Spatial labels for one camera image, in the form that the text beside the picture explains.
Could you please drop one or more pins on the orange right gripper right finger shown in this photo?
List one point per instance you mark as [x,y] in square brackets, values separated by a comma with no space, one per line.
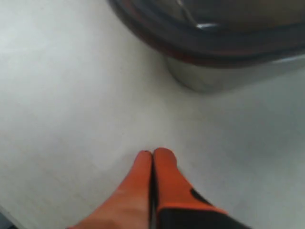
[178,204]

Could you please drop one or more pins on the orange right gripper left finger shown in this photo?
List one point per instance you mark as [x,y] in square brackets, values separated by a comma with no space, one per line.
[129,205]

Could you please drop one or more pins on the dark transparent lunch box lid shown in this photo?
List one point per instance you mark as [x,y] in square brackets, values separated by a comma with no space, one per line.
[222,33]

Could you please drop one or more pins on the steel two-compartment lunch box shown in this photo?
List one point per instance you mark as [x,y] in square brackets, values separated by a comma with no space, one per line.
[212,80]

